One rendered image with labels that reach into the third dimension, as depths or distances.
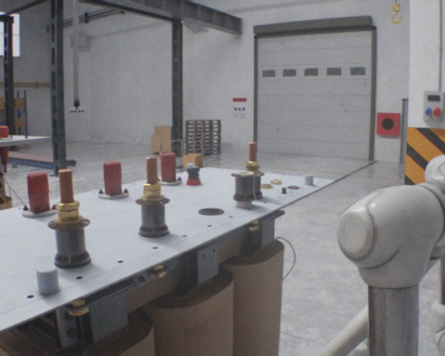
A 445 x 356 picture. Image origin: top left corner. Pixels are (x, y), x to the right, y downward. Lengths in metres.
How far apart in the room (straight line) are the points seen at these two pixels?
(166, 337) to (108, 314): 0.34
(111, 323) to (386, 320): 0.68
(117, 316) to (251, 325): 0.80
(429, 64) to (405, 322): 5.31
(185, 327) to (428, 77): 5.14
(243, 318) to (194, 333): 0.42
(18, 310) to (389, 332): 0.67
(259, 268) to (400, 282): 0.99
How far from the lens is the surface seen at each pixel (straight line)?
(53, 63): 11.20
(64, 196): 0.89
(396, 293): 0.78
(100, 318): 1.07
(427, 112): 5.75
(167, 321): 1.34
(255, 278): 1.68
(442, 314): 1.63
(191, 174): 1.76
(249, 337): 1.80
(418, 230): 0.75
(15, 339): 1.27
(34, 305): 0.77
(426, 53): 5.98
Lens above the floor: 1.69
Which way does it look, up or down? 10 degrees down
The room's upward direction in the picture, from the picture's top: straight up
